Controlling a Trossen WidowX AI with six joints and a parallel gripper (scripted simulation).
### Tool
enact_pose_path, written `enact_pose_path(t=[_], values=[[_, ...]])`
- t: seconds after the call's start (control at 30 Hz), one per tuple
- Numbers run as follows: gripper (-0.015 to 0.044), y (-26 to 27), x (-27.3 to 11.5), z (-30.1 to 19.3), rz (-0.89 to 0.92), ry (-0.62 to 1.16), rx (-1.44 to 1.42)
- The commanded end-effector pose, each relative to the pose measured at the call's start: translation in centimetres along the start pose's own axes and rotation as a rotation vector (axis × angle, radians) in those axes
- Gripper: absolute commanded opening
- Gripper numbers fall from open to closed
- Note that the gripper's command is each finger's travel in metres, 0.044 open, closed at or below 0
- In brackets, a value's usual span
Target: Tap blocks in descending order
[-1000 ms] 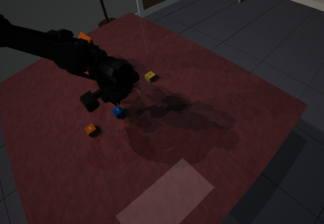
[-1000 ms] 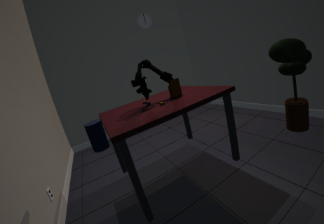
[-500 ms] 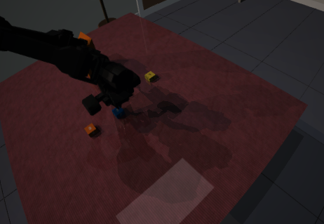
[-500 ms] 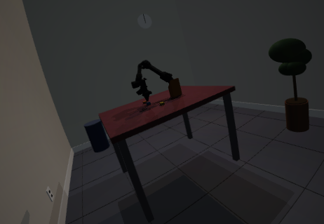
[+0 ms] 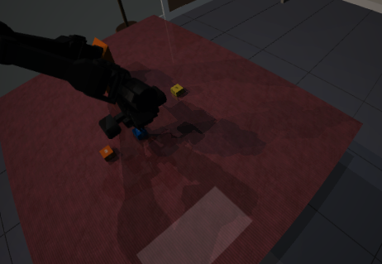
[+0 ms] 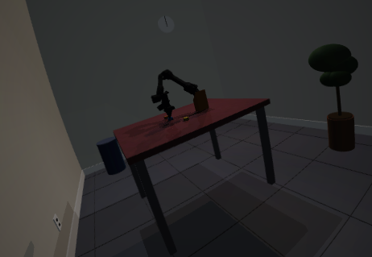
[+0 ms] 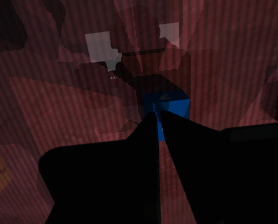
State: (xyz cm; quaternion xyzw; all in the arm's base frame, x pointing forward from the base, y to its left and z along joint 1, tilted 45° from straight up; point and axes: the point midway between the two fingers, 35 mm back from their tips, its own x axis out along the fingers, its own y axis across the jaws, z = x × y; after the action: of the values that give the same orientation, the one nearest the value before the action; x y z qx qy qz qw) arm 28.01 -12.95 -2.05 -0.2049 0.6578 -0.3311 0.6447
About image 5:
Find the blue block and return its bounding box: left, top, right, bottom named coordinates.
left=132, top=128, right=148, bottom=140

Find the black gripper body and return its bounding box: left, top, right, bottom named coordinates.
left=98, top=85, right=167, bottom=139

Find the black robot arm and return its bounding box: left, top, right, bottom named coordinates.
left=0, top=22, right=159, bottom=129

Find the yellow block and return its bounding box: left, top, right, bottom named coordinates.
left=170, top=84, right=184, bottom=97

